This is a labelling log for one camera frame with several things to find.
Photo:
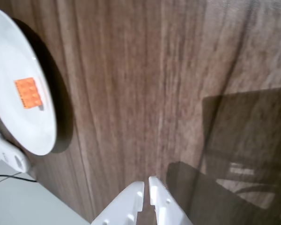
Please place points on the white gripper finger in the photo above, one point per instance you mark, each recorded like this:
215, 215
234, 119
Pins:
121, 206
164, 206

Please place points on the orange lego block with print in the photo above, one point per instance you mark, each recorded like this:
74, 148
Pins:
28, 92

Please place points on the white round plate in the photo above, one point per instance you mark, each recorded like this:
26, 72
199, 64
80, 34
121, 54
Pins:
11, 58

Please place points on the white small fan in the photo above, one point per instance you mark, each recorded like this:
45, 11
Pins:
9, 154

